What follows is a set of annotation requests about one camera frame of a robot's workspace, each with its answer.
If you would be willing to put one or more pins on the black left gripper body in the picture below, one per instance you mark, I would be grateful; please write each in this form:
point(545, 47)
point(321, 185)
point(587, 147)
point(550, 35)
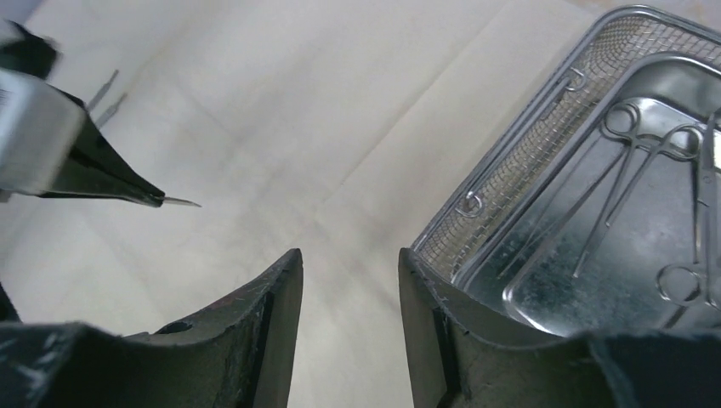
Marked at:
point(25, 52)

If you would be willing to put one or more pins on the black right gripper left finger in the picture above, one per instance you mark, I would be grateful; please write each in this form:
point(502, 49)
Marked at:
point(236, 352)

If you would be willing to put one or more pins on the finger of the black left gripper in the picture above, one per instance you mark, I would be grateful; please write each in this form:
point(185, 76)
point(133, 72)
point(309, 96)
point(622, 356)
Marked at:
point(93, 169)

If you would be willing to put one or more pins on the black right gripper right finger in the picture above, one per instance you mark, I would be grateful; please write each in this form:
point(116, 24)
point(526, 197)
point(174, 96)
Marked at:
point(461, 353)

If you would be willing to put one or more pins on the steel tweezers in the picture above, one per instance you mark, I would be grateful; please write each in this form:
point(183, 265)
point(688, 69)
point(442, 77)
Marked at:
point(179, 201)

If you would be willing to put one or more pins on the small steel instrument tray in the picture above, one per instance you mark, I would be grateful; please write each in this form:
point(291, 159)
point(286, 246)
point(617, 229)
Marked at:
point(621, 230)

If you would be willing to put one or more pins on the beige wrapping cloth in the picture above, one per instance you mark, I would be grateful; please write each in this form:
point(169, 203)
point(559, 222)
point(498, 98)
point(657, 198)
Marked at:
point(337, 127)

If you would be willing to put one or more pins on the large steel tray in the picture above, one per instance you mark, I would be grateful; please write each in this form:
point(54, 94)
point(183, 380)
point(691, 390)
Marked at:
point(484, 200)

